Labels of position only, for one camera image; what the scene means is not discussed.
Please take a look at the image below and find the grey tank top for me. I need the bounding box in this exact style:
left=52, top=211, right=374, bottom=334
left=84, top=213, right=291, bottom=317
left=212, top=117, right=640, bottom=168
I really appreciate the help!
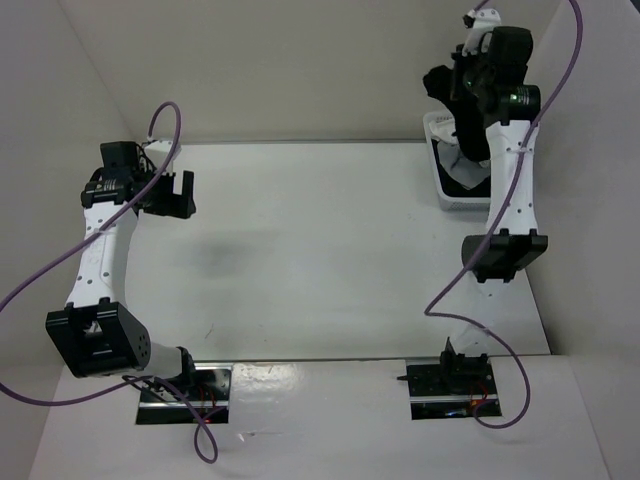
left=438, top=148, right=490, bottom=189

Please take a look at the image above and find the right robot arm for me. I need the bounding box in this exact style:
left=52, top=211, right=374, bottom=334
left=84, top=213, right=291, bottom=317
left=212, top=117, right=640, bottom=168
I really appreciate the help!
left=423, top=18, right=548, bottom=292

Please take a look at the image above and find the white tank top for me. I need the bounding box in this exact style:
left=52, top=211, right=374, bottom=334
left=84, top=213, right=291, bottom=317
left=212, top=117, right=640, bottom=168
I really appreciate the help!
left=429, top=117, right=459, bottom=145

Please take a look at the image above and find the black tank top in basket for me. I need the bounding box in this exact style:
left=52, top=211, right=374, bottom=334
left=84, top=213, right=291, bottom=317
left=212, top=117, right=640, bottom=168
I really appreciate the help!
left=442, top=180, right=491, bottom=198

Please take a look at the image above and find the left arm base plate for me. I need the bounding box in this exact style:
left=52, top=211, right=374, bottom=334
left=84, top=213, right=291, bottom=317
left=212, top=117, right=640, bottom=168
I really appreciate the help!
left=135, top=362, right=233, bottom=425

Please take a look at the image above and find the white plastic laundry basket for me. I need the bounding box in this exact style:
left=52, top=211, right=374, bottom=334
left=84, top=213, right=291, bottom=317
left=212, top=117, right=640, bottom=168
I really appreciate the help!
left=423, top=110, right=490, bottom=211

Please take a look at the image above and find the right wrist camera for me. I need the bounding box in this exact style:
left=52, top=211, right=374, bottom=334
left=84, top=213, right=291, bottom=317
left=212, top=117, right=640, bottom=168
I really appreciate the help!
left=461, top=7, right=501, bottom=56

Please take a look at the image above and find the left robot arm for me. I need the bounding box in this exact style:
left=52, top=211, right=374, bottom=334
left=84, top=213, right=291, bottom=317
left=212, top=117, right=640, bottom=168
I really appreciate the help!
left=45, top=140, right=199, bottom=400

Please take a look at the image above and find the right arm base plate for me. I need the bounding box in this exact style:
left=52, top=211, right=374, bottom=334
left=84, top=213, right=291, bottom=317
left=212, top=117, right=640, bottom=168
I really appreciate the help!
left=397, top=362, right=502, bottom=420

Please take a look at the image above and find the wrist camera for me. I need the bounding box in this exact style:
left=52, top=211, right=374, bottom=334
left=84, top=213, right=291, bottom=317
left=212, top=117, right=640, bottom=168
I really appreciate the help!
left=140, top=140, right=181, bottom=176
left=461, top=7, right=501, bottom=56

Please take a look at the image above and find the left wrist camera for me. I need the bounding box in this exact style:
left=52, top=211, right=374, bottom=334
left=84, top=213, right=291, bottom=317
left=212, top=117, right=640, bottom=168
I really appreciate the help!
left=140, top=140, right=181, bottom=176

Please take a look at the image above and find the black tank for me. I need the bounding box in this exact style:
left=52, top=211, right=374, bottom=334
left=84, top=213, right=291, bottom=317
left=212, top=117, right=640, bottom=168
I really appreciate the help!
left=442, top=180, right=491, bottom=198
left=422, top=65, right=490, bottom=163

